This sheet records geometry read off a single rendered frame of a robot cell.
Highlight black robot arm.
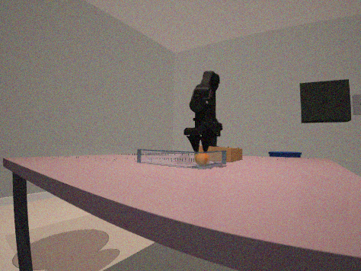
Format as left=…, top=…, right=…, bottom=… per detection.
left=190, top=71, right=222, bottom=136

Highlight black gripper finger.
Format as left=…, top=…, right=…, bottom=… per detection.
left=201, top=137, right=214, bottom=151
left=187, top=136, right=203, bottom=152

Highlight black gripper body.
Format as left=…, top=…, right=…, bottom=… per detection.
left=184, top=115, right=217, bottom=137

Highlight low clear corner walls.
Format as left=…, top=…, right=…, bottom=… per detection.
left=138, top=150, right=226, bottom=170

